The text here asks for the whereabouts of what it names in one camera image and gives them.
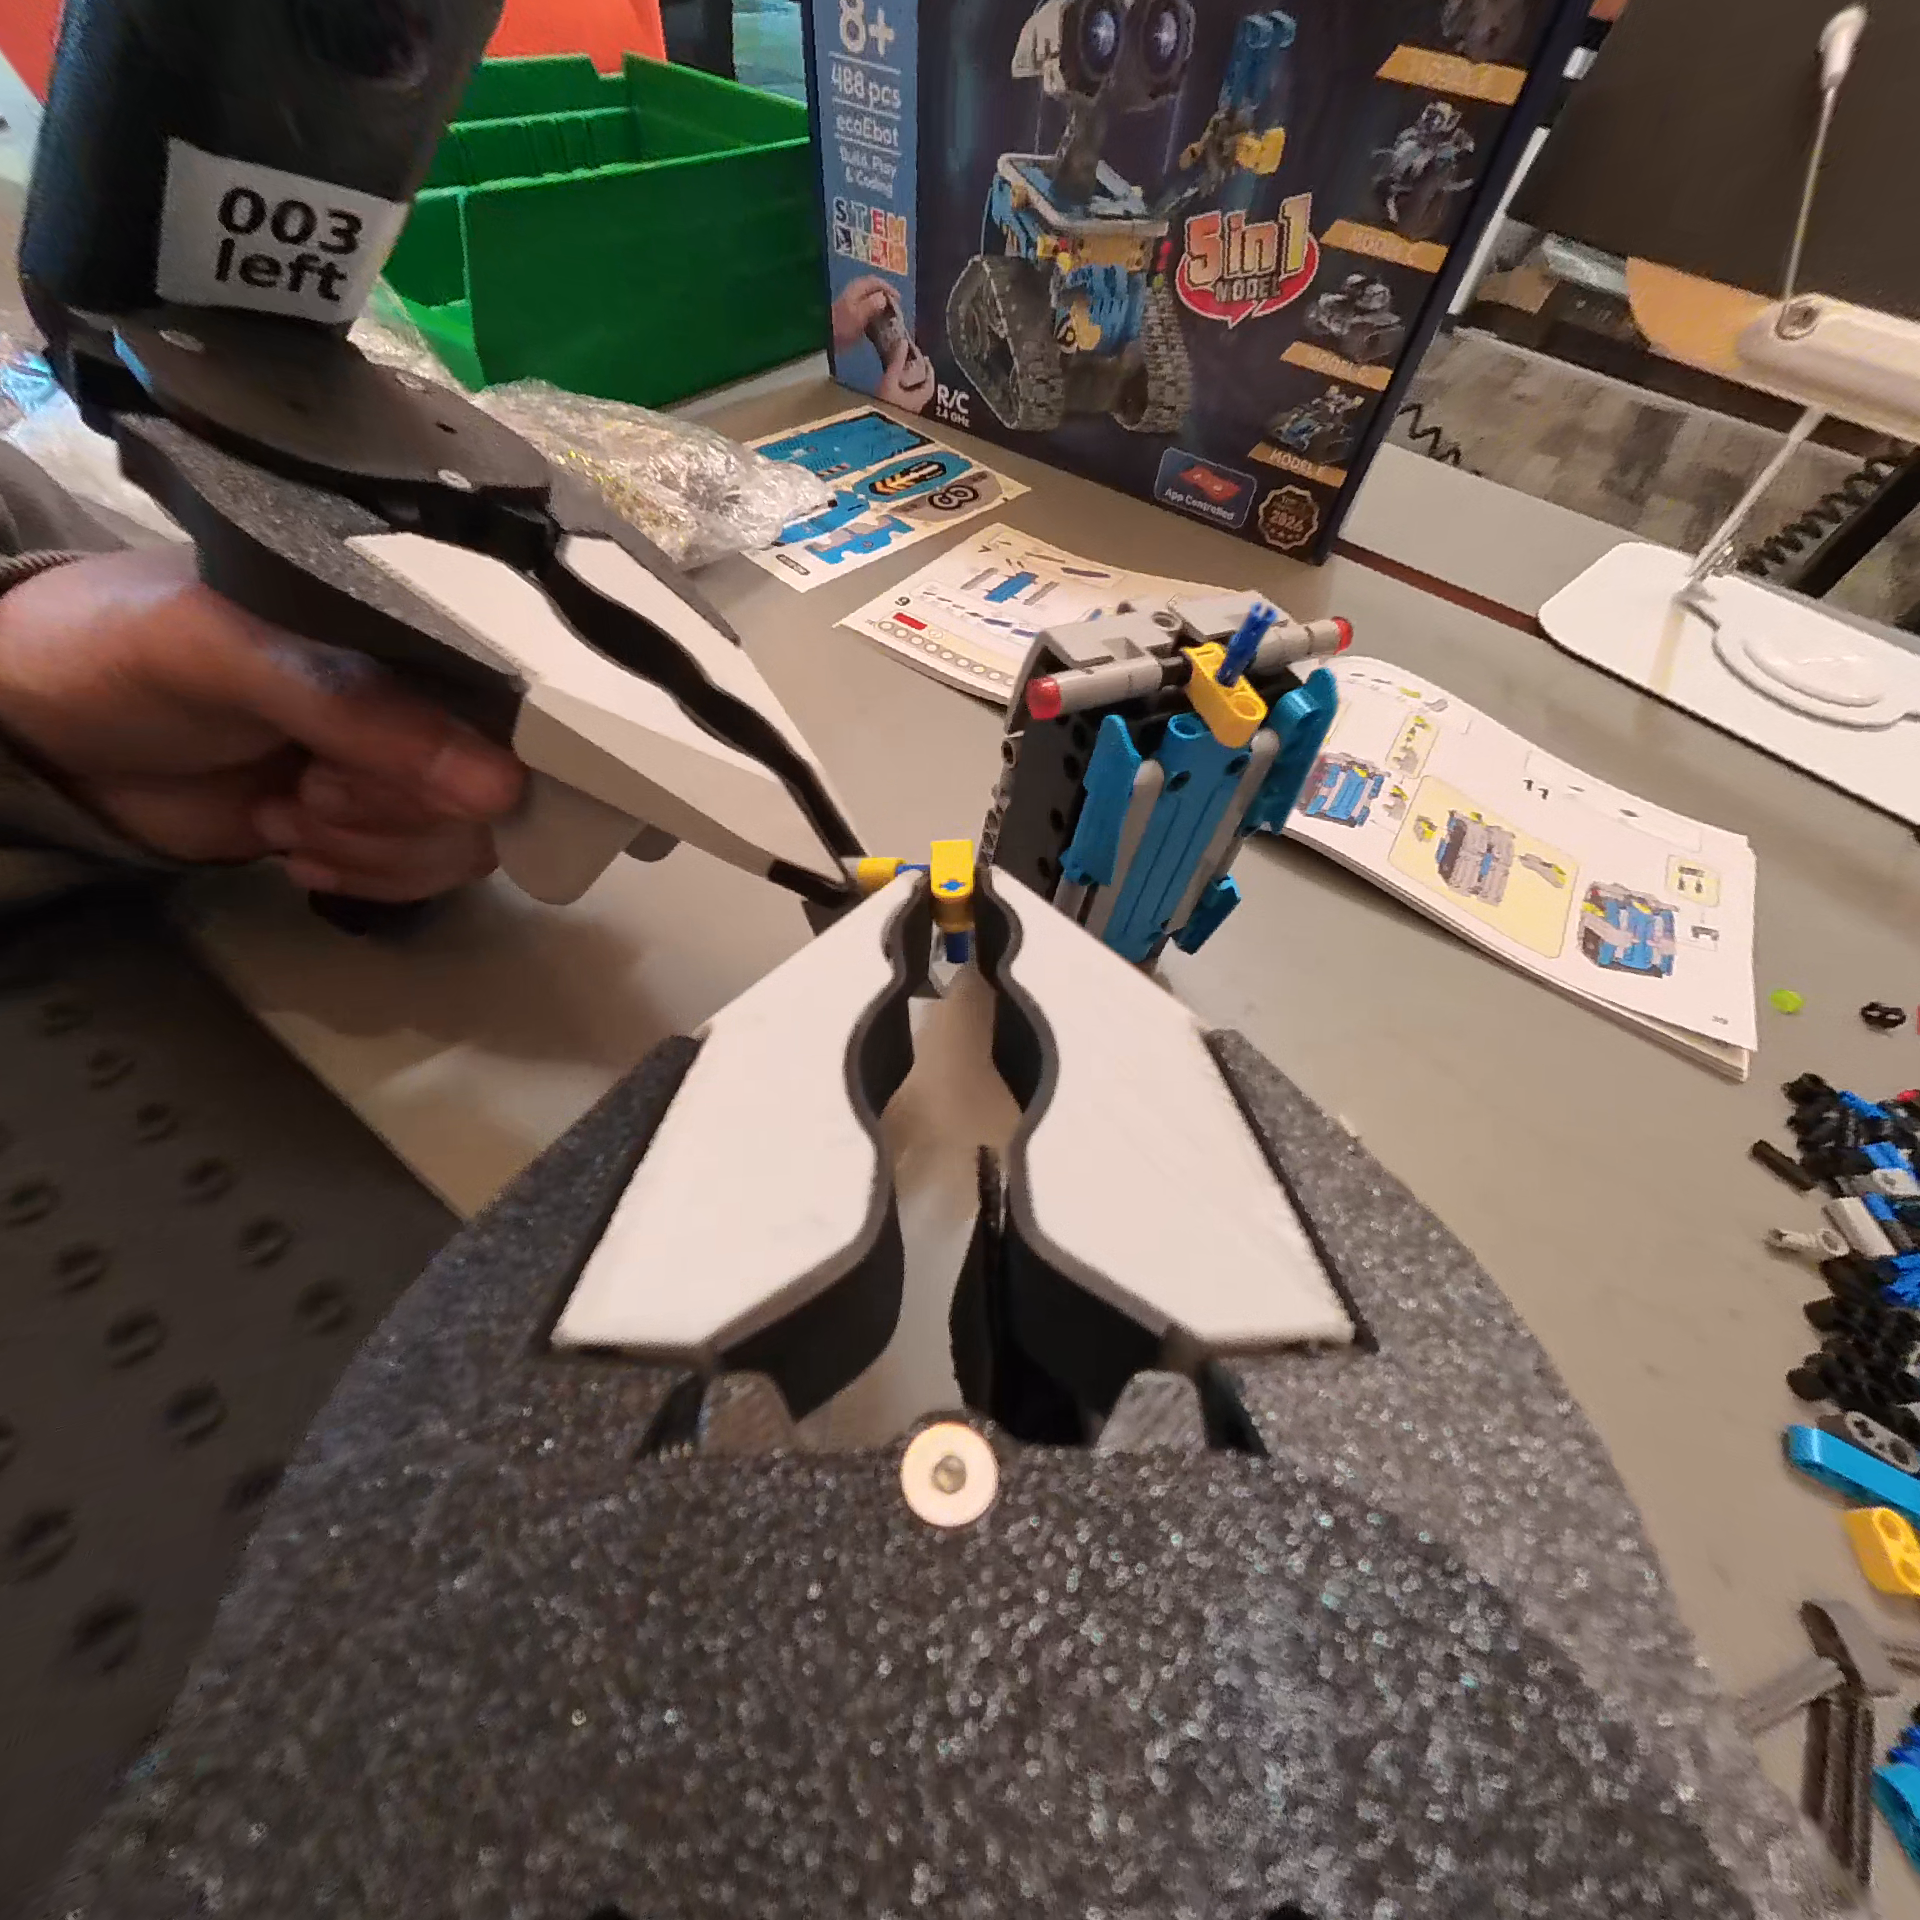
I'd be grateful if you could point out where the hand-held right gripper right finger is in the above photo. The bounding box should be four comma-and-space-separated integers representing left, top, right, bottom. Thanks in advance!
976, 891, 1358, 1418

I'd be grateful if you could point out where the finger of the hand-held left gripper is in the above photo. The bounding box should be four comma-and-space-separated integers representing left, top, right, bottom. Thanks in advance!
341, 535, 867, 903
536, 516, 877, 874

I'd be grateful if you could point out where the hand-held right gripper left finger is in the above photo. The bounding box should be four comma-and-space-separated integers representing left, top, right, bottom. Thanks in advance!
550, 877, 937, 1413

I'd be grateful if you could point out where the grey blue toy brick assembly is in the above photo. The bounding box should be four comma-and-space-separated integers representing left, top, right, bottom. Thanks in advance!
1005, 602, 1358, 970

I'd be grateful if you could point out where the brick instruction booklet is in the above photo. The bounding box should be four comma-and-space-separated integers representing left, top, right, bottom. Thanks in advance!
834, 523, 1766, 1081

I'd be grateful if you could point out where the pile of small toy bricks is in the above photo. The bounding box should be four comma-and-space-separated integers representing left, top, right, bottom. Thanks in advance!
1734, 1066, 1920, 1876

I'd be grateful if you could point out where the grey desk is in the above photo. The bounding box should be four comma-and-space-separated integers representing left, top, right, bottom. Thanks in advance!
181, 362, 1920, 1920

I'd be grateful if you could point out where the white desk stand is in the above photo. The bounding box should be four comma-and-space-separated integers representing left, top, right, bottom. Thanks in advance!
1541, 0, 1920, 833

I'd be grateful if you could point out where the person's left hand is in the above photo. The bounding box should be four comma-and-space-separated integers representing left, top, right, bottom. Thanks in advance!
0, 552, 537, 913

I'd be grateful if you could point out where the crumpled clear plastic bag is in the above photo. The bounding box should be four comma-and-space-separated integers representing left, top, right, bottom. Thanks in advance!
345, 315, 836, 571

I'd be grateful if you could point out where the blue sticker sheet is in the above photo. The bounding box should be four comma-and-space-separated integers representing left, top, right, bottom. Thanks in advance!
736, 408, 1030, 593

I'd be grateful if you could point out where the green plastic bin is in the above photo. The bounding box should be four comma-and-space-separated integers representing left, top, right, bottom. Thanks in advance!
374, 52, 828, 408

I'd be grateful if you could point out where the orange plastic carrier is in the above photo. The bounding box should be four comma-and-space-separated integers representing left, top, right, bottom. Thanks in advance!
481, 0, 667, 73

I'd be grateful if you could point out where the black perforated pad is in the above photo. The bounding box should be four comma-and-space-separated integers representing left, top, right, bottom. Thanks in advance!
0, 887, 476, 1920

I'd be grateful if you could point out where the toy robot kit box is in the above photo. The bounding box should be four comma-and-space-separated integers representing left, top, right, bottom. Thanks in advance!
812, 0, 1614, 563

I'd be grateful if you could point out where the tan board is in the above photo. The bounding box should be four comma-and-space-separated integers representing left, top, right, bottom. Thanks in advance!
1456, 256, 1802, 408

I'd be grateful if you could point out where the black partition board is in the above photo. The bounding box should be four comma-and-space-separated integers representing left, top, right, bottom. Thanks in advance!
1502, 0, 1920, 319

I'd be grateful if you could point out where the black coiled cable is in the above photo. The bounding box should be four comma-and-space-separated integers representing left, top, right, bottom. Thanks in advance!
1734, 447, 1920, 609

